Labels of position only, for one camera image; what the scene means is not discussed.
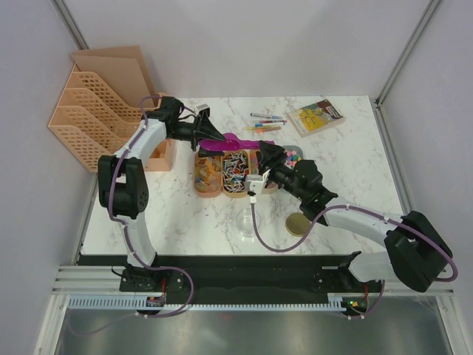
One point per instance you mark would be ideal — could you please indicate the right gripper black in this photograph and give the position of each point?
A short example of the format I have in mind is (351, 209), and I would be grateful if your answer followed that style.
(271, 157)

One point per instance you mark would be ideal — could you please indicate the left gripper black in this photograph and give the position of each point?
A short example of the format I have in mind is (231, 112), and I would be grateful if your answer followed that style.
(208, 131)

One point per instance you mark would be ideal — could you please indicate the magenta plastic scoop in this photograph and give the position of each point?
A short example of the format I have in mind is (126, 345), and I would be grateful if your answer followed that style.
(231, 143)

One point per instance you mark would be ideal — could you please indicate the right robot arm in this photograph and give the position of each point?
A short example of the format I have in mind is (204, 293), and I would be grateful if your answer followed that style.
(414, 252)

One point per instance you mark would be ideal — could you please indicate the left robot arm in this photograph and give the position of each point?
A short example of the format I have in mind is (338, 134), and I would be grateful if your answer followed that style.
(122, 187)

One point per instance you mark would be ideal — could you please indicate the peach tray of gummy candies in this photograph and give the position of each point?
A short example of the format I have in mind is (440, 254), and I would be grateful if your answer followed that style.
(207, 177)

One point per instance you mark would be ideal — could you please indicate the grey tray of colourful stars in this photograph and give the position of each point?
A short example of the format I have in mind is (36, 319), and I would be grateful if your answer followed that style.
(293, 155)

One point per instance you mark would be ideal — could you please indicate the tan tray of translucent stars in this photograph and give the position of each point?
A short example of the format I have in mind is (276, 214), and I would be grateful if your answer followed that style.
(254, 170)

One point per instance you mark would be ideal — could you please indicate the red blue pen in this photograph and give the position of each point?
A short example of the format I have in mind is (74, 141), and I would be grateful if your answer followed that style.
(270, 123)

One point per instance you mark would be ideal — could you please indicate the tan tray of lollipops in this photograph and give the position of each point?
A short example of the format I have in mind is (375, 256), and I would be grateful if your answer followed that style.
(235, 168)

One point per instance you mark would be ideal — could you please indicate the yellow illustrated book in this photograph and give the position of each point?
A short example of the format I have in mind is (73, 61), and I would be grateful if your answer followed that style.
(314, 118)

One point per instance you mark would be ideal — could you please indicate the clear glass jar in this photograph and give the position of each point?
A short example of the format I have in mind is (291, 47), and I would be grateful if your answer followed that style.
(244, 222)

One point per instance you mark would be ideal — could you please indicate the gold metal lid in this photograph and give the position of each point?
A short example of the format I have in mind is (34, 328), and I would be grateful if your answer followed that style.
(297, 224)

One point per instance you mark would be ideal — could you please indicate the peach plastic file organizer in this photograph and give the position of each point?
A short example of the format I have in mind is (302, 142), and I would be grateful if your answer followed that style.
(100, 106)

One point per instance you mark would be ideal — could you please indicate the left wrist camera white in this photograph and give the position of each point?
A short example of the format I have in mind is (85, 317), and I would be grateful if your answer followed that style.
(203, 110)

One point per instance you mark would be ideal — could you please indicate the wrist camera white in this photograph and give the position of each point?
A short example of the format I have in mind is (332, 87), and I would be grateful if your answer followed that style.
(203, 110)
(255, 184)

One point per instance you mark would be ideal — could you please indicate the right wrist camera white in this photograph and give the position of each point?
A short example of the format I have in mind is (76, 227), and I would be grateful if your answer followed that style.
(255, 184)

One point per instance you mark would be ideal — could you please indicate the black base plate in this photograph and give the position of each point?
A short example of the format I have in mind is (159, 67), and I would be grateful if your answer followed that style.
(245, 279)

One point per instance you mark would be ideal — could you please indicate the white slotted cable duct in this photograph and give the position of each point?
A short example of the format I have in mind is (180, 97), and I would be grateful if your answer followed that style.
(146, 303)

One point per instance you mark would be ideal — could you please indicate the aluminium frame rail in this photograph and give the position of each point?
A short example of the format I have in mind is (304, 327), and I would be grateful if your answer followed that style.
(99, 280)

